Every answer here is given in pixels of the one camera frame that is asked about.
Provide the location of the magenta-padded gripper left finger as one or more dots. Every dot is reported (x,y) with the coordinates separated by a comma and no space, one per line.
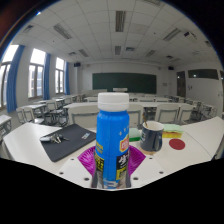
(74,169)

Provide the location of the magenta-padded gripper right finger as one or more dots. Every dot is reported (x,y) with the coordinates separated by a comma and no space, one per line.
(146,166)

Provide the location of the blue white-capped drink bottle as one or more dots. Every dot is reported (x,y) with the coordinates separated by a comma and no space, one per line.
(112,140)

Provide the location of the dark blue mug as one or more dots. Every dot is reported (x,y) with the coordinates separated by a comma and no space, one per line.
(151,138)

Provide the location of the bunch of keys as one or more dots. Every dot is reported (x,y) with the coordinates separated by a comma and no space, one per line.
(54,138)

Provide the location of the flat round red coaster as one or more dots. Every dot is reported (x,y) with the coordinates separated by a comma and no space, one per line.
(177,144)

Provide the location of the green and yellow sponge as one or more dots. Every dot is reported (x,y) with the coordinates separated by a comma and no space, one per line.
(173,130)

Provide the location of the wooden stick in mug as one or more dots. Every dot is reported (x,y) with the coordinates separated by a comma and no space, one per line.
(145,120)

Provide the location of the white classroom chairs group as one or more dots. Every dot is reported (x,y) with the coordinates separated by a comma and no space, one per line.
(83,115)

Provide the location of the dark green blackboard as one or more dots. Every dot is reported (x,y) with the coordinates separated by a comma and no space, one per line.
(124,83)

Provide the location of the dark classroom door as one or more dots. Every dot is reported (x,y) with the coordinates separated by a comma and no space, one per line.
(181,85)

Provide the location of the blue window curtain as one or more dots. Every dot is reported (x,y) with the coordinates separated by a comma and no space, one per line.
(67,79)
(46,77)
(14,80)

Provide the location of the bright classroom window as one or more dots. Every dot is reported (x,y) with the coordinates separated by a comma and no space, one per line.
(4,78)
(59,76)
(36,75)

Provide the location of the ceiling projector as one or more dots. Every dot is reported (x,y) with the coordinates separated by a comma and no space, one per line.
(190,36)

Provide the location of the ceiling lights group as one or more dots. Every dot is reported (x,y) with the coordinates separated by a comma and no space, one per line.
(120,20)

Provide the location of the black wall speaker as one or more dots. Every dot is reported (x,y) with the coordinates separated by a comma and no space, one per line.
(171,68)
(77,64)

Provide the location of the dark high wall window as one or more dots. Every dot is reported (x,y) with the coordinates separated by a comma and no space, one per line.
(202,74)

